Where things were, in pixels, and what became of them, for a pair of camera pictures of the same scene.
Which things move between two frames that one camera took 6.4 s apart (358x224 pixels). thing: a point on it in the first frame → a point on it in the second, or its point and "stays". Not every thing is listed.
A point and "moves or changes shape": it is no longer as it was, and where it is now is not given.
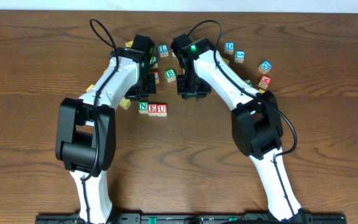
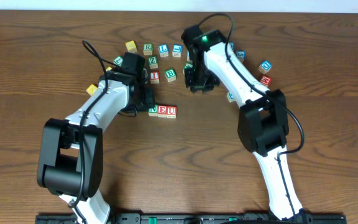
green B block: x=170 y=74 stays
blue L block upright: x=163 y=50 stays
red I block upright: x=156 y=75 stays
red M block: x=264 y=82 stays
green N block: x=143 y=107 moves or changes shape
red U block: x=161 y=110 → x=171 y=112
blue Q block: x=265 y=66 stays
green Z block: x=153 y=63 stays
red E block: x=152 y=109 → x=162 y=111
